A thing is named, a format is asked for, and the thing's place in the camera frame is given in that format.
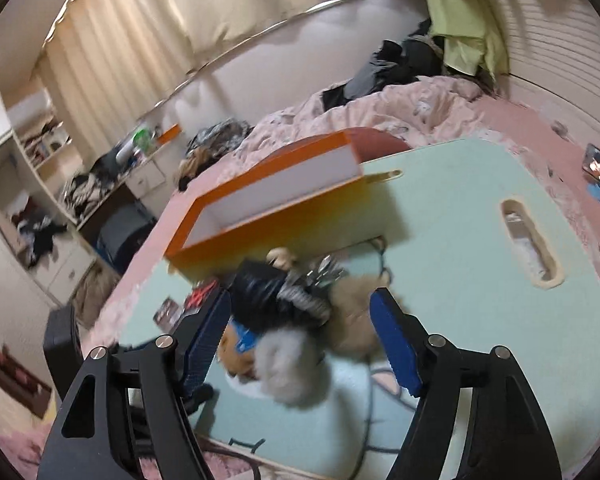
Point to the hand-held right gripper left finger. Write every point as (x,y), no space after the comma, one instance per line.
(205,345)

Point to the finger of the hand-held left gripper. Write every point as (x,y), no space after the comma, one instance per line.
(201,396)

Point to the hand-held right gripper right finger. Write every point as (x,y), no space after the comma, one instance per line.
(395,345)

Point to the brown plush with blue patch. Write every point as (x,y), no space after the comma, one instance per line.
(230,355)

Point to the black cloth item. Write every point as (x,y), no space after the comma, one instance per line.
(260,295)

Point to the grey fluffy pompom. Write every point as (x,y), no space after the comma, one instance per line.
(290,370)

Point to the orange cardboard box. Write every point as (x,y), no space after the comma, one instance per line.
(305,210)

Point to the black pouch with red print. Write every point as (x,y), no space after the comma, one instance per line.
(170,312)

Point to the beige cloth on floor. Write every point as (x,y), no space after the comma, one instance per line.
(95,295)

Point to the white shelf unit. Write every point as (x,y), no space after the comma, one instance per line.
(65,270)

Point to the dark clothes in shelf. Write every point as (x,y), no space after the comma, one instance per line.
(40,237)

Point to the black chair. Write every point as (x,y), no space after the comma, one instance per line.
(122,232)

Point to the clothes heap on desk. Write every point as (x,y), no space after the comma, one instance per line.
(87,190)

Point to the white desk with drawer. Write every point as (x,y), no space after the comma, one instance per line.
(147,177)

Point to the maroon cushion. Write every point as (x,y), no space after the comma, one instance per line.
(380,142)

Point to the black white patterned clothes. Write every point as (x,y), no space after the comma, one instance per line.
(215,137)

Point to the small orange box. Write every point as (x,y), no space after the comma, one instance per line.
(169,134)

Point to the pink printed blanket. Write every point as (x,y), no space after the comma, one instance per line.
(405,110)

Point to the small grey crumpled item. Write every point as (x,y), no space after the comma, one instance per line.
(560,127)

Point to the pile of dark clothes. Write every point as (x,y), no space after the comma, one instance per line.
(405,60)

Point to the cream curtain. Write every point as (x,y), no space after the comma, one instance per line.
(155,25)

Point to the yellow-green cloth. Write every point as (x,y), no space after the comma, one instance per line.
(460,20)

